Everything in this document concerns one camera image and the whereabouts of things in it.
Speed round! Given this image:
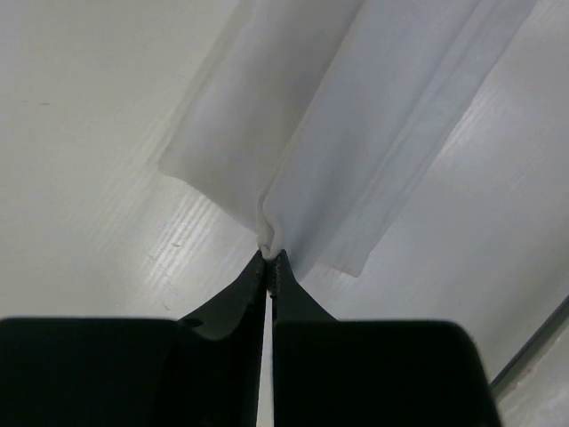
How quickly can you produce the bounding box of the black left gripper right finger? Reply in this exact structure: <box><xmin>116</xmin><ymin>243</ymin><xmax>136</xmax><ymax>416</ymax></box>
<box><xmin>268</xmin><ymin>253</ymin><xmax>501</xmax><ymax>426</ymax></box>

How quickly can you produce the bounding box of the white skirt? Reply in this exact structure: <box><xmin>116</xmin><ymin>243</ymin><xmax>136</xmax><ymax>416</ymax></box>
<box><xmin>158</xmin><ymin>1</ymin><xmax>534</xmax><ymax>277</ymax></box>

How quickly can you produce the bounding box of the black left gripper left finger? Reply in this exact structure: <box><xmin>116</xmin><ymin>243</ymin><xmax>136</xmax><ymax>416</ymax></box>
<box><xmin>1</xmin><ymin>254</ymin><xmax>266</xmax><ymax>426</ymax></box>

